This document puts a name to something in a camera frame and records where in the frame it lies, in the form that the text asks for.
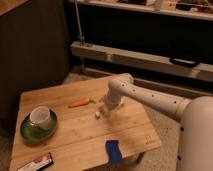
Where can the red and white box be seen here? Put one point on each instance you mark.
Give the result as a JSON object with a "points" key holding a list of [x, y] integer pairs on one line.
{"points": [[38, 164]]}

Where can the white cup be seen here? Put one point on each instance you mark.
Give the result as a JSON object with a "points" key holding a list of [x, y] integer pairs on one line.
{"points": [[40, 116]]}

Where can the blue tape piece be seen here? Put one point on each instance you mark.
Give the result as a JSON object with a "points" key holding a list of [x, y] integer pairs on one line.
{"points": [[113, 152]]}

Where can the wooden table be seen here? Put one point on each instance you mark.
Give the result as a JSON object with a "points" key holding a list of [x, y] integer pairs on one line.
{"points": [[79, 141]]}

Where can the orange carrot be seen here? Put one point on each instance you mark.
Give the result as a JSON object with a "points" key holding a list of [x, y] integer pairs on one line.
{"points": [[80, 102]]}

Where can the black handle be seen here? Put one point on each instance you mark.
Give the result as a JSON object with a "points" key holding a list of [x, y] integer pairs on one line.
{"points": [[189, 64]]}

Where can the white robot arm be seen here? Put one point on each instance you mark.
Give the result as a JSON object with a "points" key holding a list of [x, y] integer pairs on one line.
{"points": [[195, 148]]}

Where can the green plate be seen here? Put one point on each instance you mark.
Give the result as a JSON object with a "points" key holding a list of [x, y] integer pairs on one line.
{"points": [[32, 133]]}

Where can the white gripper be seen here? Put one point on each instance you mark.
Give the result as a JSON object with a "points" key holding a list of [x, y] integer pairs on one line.
{"points": [[112, 100]]}

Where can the metal shelf rack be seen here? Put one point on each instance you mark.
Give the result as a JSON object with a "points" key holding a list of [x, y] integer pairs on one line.
{"points": [[146, 41]]}

